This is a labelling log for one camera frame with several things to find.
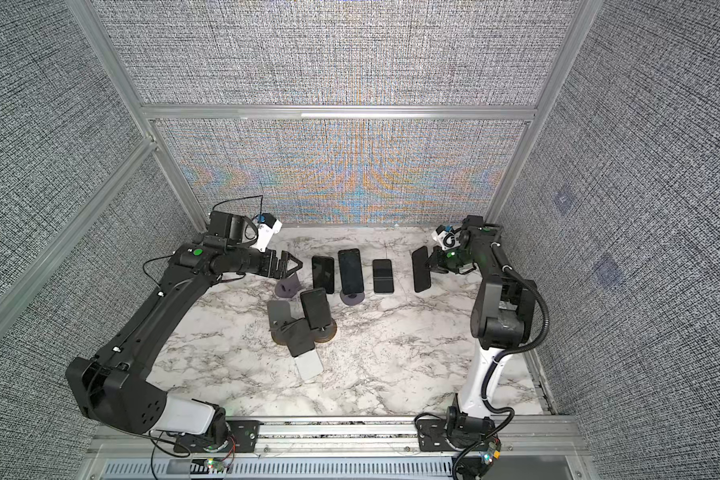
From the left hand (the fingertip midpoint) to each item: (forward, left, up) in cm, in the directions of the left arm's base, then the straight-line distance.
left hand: (289, 261), depth 77 cm
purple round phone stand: (+2, -16, -24) cm, 29 cm away
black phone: (+11, -27, -24) cm, 38 cm away
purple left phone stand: (+6, +4, -20) cm, 21 cm away
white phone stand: (-18, -3, -25) cm, 31 cm away
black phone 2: (+8, -39, -18) cm, 44 cm away
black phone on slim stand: (+17, -6, -28) cm, 34 cm away
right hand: (+8, -40, -14) cm, 44 cm away
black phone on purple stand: (+7, -16, -15) cm, 23 cm away
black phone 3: (-8, -6, -11) cm, 15 cm away
